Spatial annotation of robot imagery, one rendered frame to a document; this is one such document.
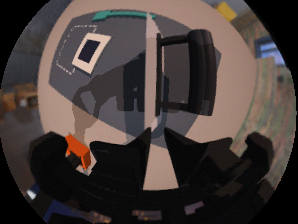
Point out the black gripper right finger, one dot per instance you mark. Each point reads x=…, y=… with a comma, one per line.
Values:
x=187, y=155

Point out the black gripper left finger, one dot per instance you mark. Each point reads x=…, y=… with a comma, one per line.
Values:
x=134, y=155

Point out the beige square tile with dark centre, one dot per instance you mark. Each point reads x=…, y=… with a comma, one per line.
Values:
x=90, y=50

